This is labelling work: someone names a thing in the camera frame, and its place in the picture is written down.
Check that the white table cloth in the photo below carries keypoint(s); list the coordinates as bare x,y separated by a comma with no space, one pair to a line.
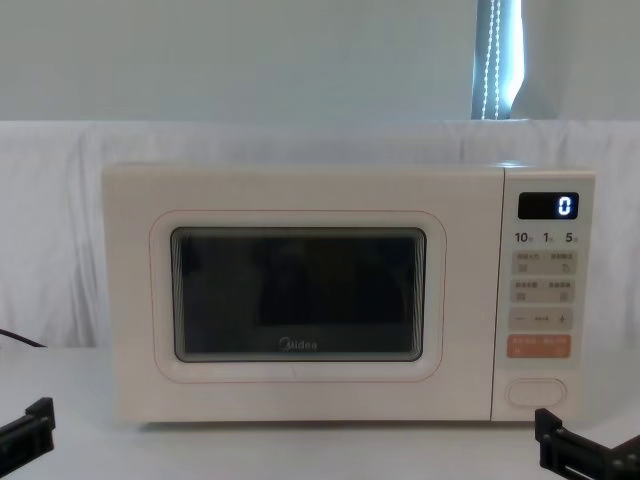
320,452

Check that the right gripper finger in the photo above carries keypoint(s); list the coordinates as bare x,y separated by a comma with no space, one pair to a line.
546,430
610,465

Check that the white curtain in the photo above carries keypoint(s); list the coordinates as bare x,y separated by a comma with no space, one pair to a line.
50,200

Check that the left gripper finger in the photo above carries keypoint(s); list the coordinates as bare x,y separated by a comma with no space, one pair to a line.
12,432
39,420

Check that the oven control panel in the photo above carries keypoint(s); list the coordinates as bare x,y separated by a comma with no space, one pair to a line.
542,270

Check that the cream microwave oven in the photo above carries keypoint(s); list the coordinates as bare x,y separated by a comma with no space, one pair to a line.
310,190

